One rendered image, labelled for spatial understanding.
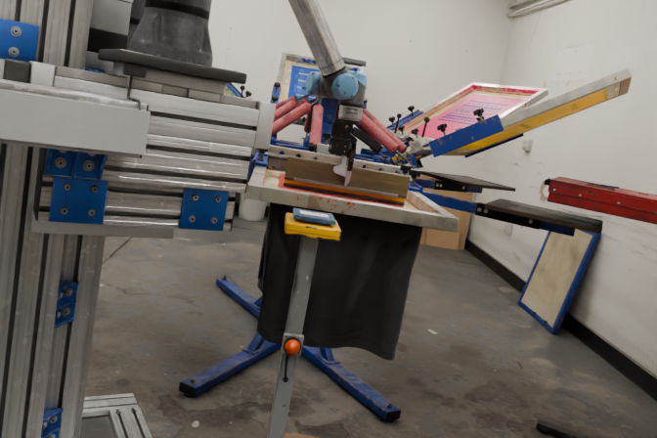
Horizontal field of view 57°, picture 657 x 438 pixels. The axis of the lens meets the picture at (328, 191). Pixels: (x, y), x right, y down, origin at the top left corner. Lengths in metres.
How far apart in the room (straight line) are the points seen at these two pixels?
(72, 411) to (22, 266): 0.38
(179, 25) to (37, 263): 0.56
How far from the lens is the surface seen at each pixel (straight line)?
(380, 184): 1.99
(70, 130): 0.97
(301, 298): 1.48
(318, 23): 1.75
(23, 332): 1.39
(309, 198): 1.62
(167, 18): 1.13
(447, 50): 6.58
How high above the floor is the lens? 1.22
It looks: 8 degrees down
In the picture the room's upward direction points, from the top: 10 degrees clockwise
